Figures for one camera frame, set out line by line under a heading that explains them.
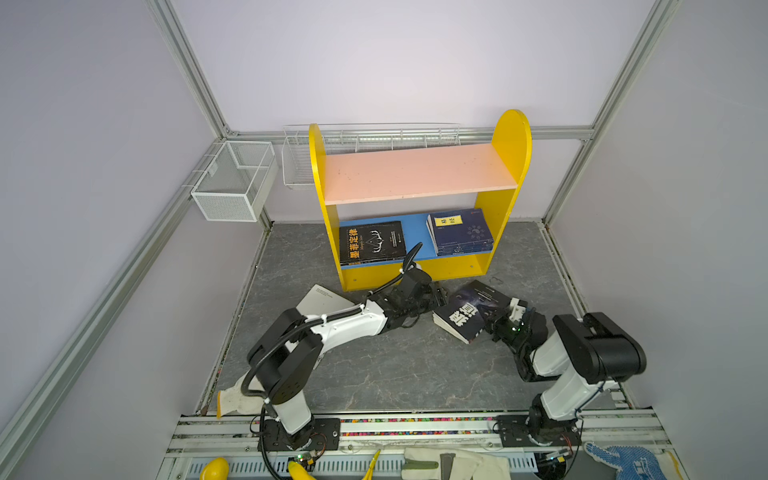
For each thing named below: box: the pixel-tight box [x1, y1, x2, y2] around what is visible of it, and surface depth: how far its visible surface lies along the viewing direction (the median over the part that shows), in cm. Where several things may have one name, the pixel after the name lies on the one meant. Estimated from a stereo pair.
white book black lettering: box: [296, 284, 356, 316], surface depth 96 cm
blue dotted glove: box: [583, 442, 667, 480], surface depth 71 cm
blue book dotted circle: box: [426, 208, 493, 247], surface depth 96 cm
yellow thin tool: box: [361, 449, 381, 480], surface depth 68 cm
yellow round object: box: [200, 457, 230, 480], surface depth 67 cm
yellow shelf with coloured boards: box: [308, 110, 533, 292], surface depth 92 cm
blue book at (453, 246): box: [435, 238, 494, 256], surface depth 93 cm
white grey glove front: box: [401, 448, 512, 480], surface depth 71 cm
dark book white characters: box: [432, 279, 511, 345], surface depth 91 cm
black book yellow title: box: [339, 220, 407, 267], surface depth 96 cm
